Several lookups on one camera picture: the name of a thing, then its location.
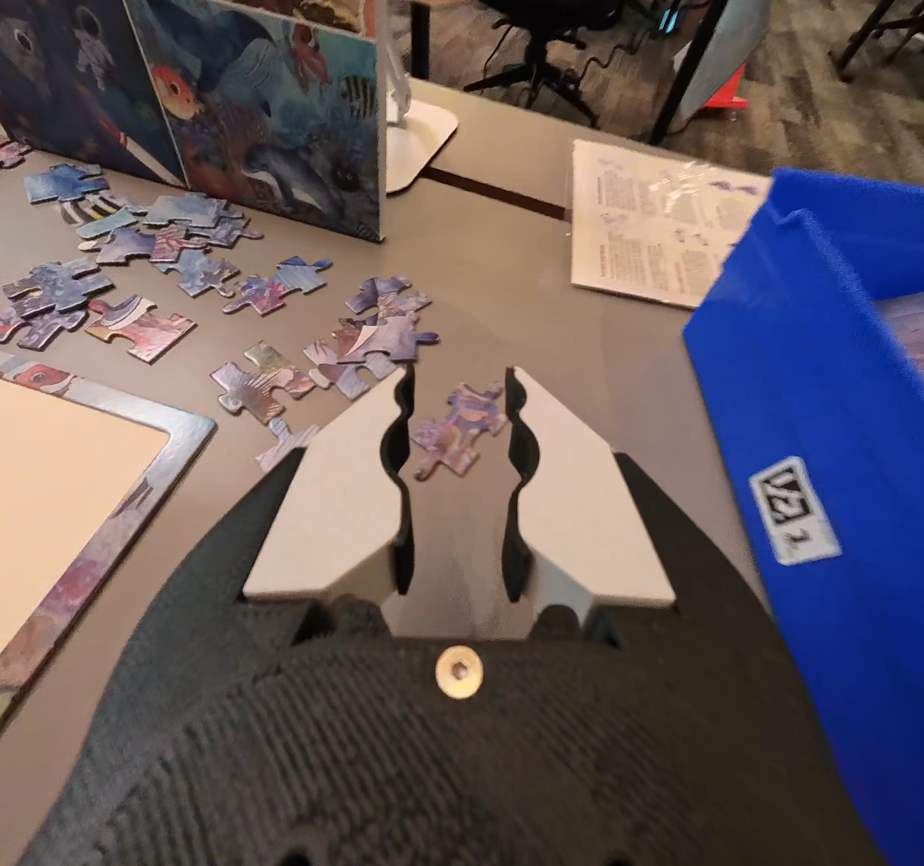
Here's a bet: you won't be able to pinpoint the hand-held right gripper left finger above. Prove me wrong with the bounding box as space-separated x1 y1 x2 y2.
242 366 418 618

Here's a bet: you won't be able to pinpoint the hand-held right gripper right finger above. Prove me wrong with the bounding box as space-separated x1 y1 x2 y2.
501 366 678 625

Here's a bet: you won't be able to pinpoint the purple pink swirl jigsaw piece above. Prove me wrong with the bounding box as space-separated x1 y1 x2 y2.
410 382 511 482

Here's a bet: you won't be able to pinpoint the white patch coral jigsaw piece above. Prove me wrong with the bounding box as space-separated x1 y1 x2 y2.
334 316 440 366

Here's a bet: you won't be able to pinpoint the blue plastic bin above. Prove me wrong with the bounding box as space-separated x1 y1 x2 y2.
682 167 924 860

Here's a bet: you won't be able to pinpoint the printed instruction sheet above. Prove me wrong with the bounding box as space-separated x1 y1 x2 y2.
570 138 773 311

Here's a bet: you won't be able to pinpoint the space and ocean puzzle box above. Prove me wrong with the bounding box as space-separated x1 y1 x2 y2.
0 0 384 244

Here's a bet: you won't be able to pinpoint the scattered loose puzzle pieces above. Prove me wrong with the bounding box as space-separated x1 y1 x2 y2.
0 138 440 475

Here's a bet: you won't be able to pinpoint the black table leg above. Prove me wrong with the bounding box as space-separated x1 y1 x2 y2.
646 0 748 146

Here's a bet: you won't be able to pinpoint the white leaning board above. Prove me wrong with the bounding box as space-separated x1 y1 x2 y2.
675 0 779 119

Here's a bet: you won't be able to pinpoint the black chair base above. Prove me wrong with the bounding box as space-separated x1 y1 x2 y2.
830 0 924 83

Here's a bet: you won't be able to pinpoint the ocean print puzzle frame board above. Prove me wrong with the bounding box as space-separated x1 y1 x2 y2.
0 353 218 723

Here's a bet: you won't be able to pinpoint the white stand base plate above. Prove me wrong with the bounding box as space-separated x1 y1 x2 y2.
374 0 461 195

